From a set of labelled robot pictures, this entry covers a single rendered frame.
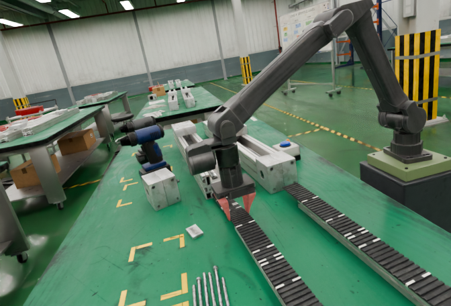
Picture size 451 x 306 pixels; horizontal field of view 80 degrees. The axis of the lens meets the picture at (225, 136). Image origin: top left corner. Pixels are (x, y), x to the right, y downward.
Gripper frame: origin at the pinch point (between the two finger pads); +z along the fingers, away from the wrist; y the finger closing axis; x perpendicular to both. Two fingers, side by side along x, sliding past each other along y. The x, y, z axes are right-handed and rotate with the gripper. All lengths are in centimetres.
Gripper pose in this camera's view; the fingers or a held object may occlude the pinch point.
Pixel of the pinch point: (237, 213)
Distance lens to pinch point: 74.4
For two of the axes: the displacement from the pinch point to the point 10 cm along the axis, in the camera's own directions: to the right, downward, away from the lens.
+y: -9.4, 2.4, -2.5
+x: 3.0, 2.2, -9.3
